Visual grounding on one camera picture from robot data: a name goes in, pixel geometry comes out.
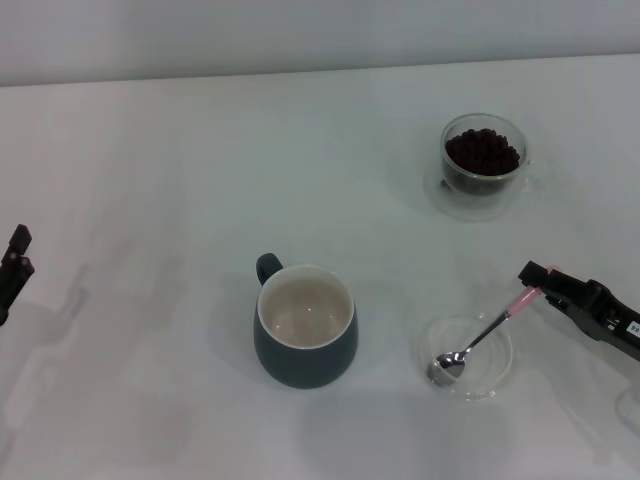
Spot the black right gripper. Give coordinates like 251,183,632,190
517,259,640,362

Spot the pink-handled metal spoon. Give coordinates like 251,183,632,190
425,263,559,386

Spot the dark teal ceramic mug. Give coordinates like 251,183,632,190
253,252,360,389

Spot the clear double-wall glass cup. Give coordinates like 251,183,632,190
439,112,547,197

